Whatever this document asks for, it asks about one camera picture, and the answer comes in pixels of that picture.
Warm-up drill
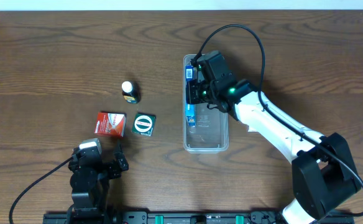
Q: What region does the blue white medicine box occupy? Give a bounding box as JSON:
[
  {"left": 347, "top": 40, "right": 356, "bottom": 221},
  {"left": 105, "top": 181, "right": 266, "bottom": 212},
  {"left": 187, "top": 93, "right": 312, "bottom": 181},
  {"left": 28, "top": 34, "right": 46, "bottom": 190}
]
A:
[{"left": 185, "top": 65, "right": 196, "bottom": 127}]

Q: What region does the small green white box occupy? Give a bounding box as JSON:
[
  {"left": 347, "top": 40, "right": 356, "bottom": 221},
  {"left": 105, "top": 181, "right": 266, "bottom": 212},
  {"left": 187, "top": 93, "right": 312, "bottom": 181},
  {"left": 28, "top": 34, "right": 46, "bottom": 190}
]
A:
[{"left": 247, "top": 123, "right": 258, "bottom": 133}]

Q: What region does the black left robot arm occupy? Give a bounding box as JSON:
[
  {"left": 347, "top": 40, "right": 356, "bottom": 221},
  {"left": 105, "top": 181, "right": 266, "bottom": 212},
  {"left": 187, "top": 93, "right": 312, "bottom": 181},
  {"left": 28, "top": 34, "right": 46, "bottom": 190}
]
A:
[{"left": 66, "top": 138, "right": 129, "bottom": 223}]

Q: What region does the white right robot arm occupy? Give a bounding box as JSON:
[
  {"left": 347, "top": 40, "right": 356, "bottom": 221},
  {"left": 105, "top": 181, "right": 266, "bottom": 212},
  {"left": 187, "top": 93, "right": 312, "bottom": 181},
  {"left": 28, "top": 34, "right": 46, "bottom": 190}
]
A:
[{"left": 185, "top": 73, "right": 363, "bottom": 223}]

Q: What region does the clear plastic container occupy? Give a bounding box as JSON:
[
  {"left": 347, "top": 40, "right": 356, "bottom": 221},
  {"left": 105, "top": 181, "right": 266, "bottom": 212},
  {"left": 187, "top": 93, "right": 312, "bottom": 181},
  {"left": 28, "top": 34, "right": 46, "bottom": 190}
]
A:
[{"left": 183, "top": 54, "right": 229, "bottom": 154}]

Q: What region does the red Panadol box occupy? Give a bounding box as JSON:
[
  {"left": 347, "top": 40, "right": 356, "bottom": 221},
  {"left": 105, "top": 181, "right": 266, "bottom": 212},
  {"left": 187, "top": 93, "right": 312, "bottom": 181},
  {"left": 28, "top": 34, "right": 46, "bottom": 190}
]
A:
[{"left": 94, "top": 112, "right": 126, "bottom": 138}]

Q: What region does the green Zam-Buk box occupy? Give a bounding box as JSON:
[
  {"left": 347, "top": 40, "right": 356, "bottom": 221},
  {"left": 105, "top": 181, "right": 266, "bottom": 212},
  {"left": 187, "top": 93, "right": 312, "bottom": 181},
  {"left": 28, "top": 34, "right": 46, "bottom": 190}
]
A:
[{"left": 132, "top": 113, "right": 156, "bottom": 136}]

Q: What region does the dark syrup bottle white cap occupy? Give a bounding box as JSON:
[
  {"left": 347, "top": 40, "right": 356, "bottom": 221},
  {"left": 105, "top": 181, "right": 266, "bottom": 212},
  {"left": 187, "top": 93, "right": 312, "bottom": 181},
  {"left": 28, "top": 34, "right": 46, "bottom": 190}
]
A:
[{"left": 121, "top": 81, "right": 140, "bottom": 104}]

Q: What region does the black mounting rail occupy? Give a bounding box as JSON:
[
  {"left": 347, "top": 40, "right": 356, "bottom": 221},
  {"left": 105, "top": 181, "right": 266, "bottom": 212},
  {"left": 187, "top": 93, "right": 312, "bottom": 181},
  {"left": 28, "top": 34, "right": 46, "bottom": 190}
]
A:
[{"left": 42, "top": 211, "right": 355, "bottom": 224}]

